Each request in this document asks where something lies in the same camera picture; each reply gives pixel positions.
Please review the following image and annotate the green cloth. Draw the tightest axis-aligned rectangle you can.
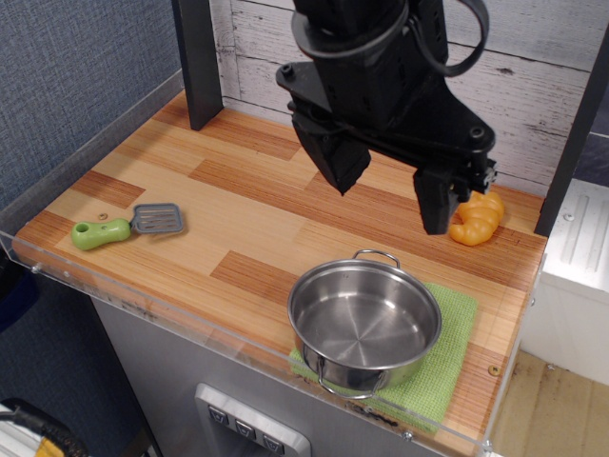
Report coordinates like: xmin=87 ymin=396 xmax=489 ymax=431
xmin=288 ymin=282 xmax=479 ymax=435

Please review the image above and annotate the stainless steel pot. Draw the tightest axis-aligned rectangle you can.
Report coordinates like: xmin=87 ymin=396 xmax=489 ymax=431
xmin=287 ymin=249 xmax=442 ymax=400

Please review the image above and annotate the yellow black object corner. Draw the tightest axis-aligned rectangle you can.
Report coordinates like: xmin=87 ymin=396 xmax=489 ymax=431
xmin=1 ymin=407 xmax=88 ymax=456

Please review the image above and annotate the clear acrylic guard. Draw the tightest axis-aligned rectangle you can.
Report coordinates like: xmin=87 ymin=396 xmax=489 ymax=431
xmin=8 ymin=75 xmax=544 ymax=456

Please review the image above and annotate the black cable loop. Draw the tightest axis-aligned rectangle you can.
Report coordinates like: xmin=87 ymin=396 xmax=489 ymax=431
xmin=290 ymin=0 xmax=490 ymax=78

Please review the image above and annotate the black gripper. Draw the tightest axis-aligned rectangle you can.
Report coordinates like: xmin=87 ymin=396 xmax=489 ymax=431
xmin=276 ymin=28 xmax=496 ymax=235

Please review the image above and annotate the dark grey left post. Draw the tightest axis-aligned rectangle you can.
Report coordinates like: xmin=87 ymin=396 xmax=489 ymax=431
xmin=171 ymin=0 xmax=224 ymax=130

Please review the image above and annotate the white appliance right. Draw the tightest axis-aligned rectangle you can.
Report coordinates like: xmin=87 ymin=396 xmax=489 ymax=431
xmin=521 ymin=179 xmax=608 ymax=384

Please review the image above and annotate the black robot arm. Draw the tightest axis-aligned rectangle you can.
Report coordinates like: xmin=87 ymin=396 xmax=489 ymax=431
xmin=276 ymin=1 xmax=496 ymax=235

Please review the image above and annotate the green handled grey spatula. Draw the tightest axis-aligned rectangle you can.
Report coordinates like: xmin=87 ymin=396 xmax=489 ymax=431
xmin=70 ymin=203 xmax=185 ymax=250

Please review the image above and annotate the silver dispenser panel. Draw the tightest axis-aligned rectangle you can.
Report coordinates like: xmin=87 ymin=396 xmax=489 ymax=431
xmin=194 ymin=383 xmax=312 ymax=456

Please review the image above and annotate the orange plastic croissant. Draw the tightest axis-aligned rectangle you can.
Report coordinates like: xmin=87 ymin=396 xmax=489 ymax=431
xmin=448 ymin=191 xmax=504 ymax=247

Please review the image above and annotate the dark grey post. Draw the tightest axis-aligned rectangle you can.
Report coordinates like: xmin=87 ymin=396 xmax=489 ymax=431
xmin=171 ymin=0 xmax=224 ymax=130
xmin=534 ymin=30 xmax=608 ymax=237

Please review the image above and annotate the dark grey right post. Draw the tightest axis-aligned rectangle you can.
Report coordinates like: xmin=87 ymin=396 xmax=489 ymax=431
xmin=534 ymin=30 xmax=608 ymax=237

